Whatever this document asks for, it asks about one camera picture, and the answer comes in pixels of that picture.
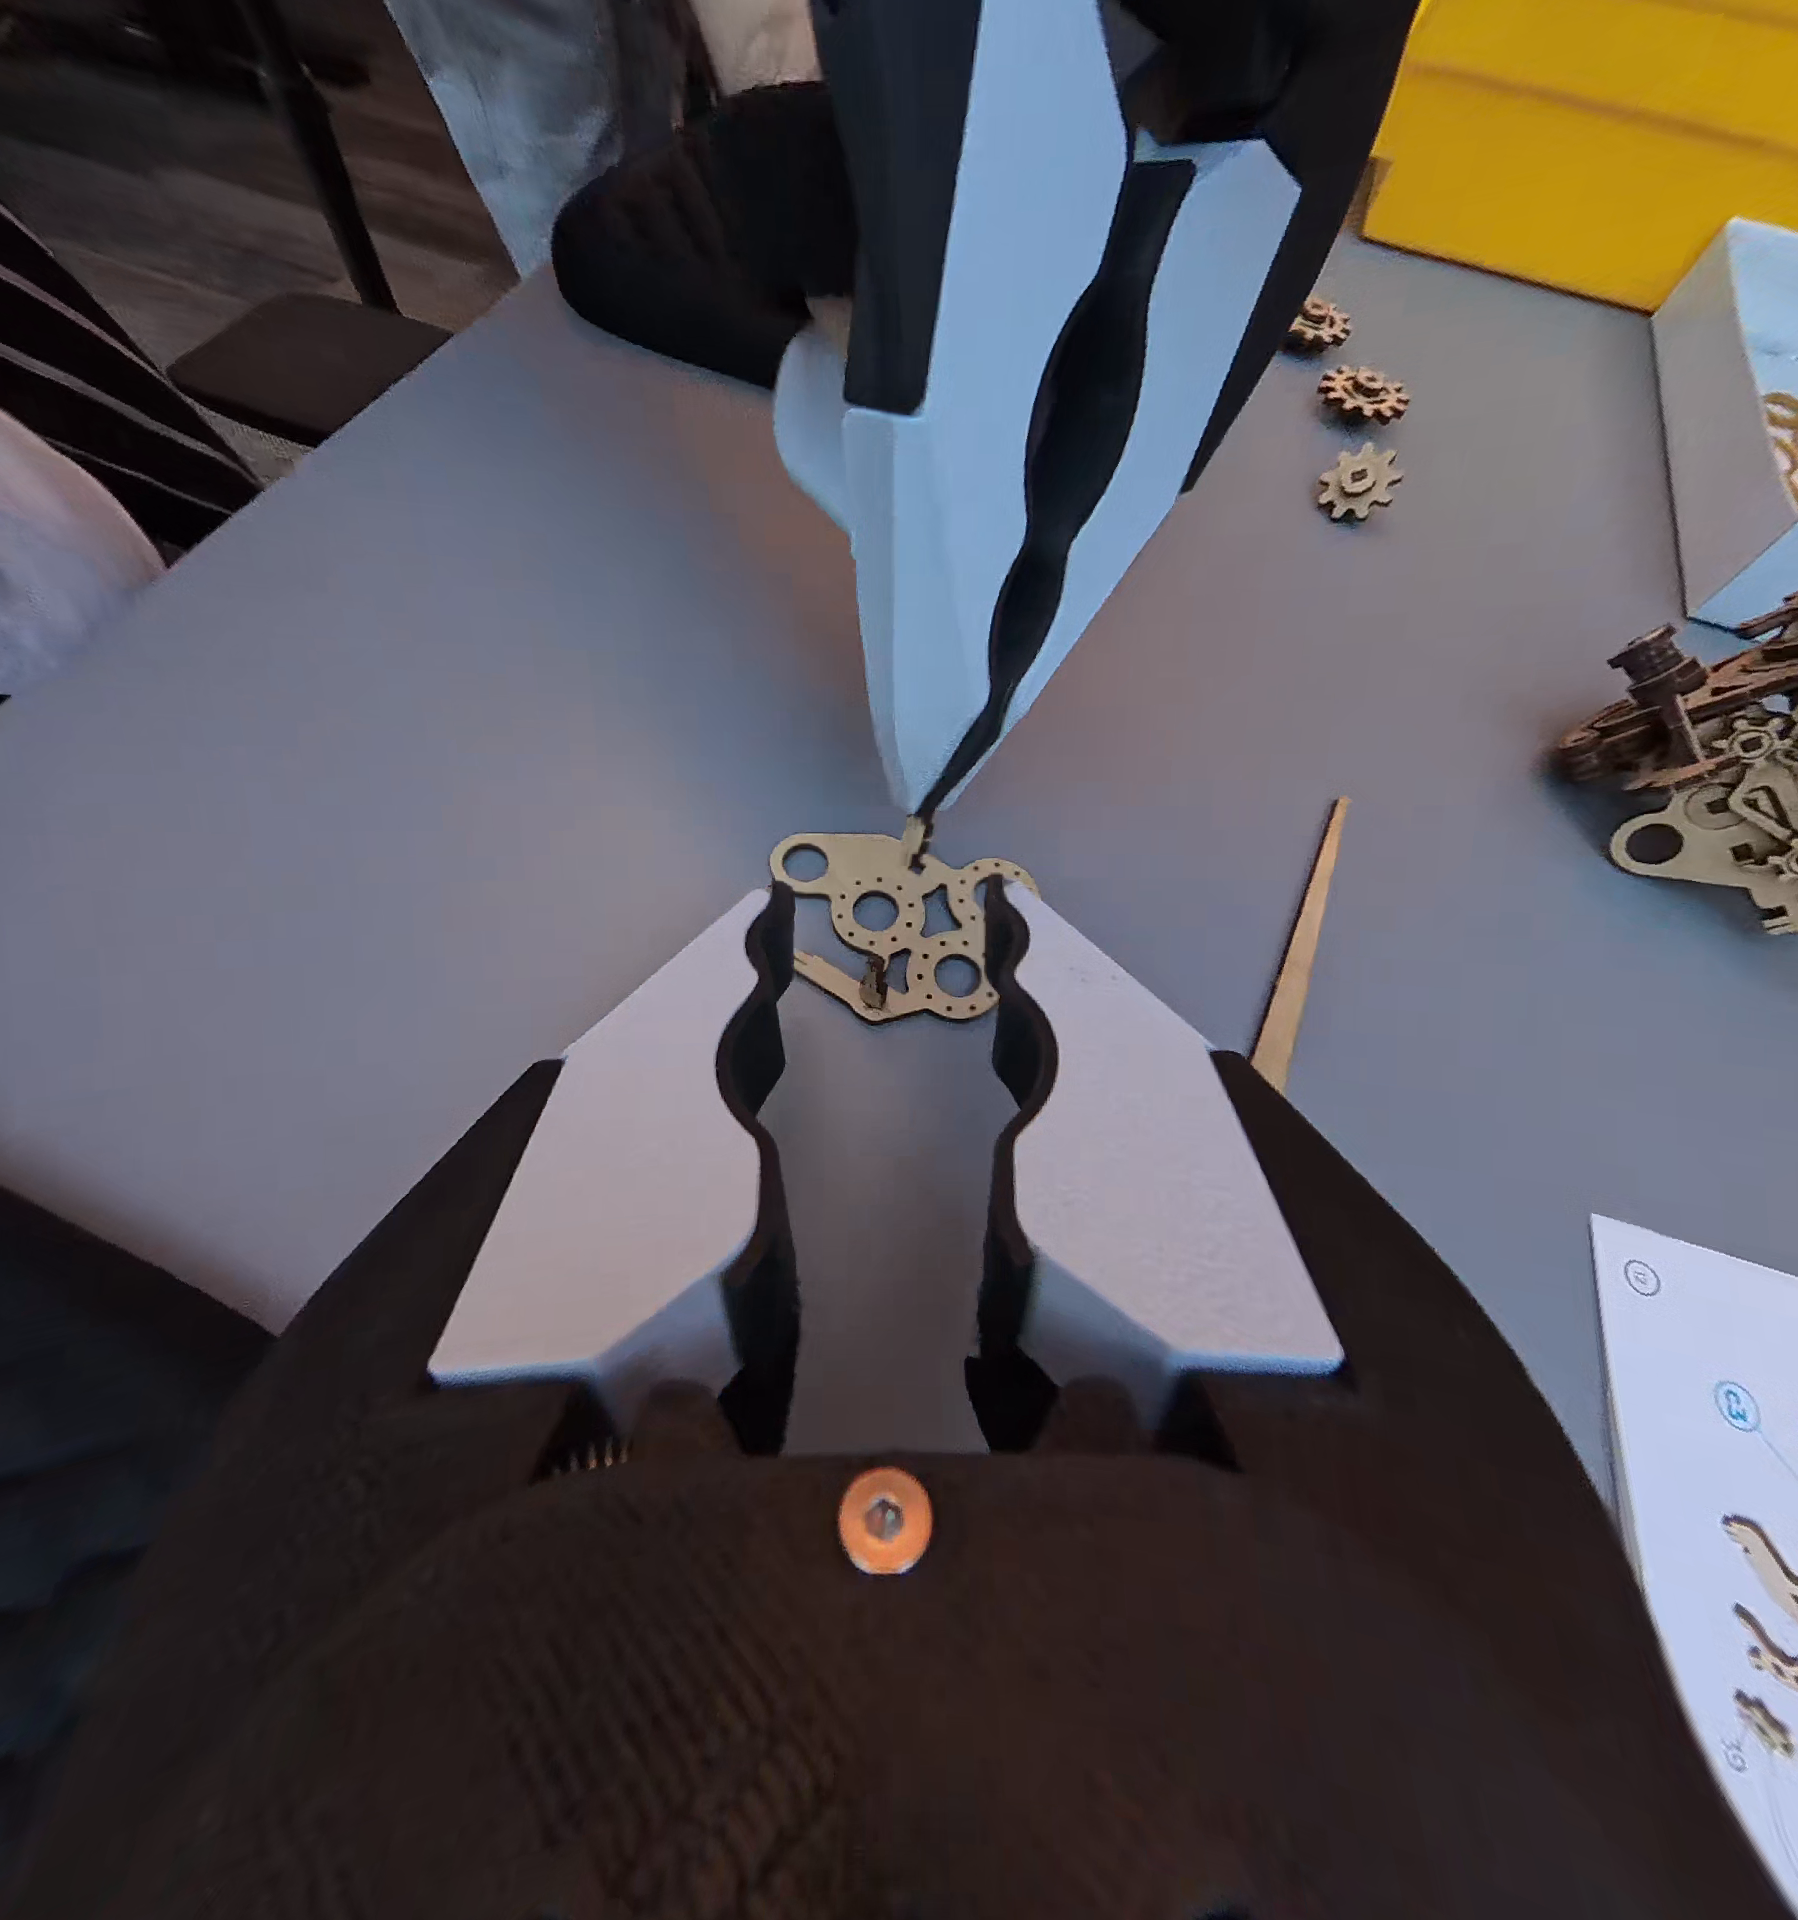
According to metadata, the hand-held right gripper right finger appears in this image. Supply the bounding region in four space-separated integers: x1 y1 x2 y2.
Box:
970 876 1345 1451

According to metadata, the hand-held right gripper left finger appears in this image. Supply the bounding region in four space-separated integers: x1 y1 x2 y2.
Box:
430 885 805 1451

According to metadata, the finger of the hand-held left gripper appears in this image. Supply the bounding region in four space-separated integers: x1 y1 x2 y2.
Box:
931 135 1305 823
771 0 1142 818

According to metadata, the perforated wooden plate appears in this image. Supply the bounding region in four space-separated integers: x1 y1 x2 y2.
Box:
768 832 1041 1029

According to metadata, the grey desk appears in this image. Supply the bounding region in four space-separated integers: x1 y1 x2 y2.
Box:
0 210 1798 1517

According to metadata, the black honeycomb cushion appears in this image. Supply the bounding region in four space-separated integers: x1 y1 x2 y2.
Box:
552 80 856 393

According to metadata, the tapered wooden stick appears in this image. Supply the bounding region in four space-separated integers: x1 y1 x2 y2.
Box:
1247 797 1351 1097

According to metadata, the yellow plastic bin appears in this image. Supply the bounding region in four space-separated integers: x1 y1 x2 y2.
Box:
1360 0 1798 316

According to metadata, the white cardboard tray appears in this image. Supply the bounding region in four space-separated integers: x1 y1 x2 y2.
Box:
1648 216 1798 634

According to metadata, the dark chair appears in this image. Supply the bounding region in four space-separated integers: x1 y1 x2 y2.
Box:
164 0 460 452

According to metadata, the white instruction booklet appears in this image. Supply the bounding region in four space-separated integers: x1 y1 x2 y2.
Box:
1588 1212 1798 1920

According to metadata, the half-built wooden model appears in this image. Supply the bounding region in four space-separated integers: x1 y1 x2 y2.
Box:
1556 576 1798 935

